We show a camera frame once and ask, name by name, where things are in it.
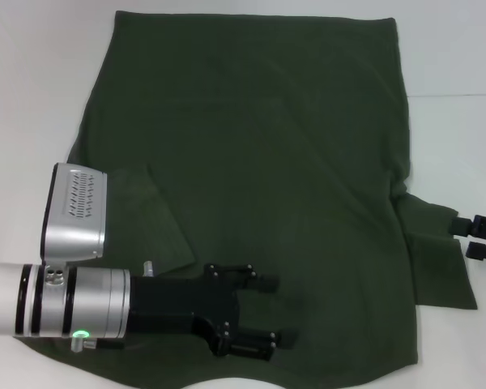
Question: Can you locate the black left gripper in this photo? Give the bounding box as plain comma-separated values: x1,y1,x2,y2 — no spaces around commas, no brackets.
127,263,299,362

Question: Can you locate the dark green shirt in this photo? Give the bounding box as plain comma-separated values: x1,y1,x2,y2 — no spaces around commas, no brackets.
18,10,480,389

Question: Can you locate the silver cable connector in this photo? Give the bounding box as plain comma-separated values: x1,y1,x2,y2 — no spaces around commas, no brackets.
70,336,99,354

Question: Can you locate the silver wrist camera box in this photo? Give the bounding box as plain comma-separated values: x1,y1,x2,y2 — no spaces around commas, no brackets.
41,161,109,284

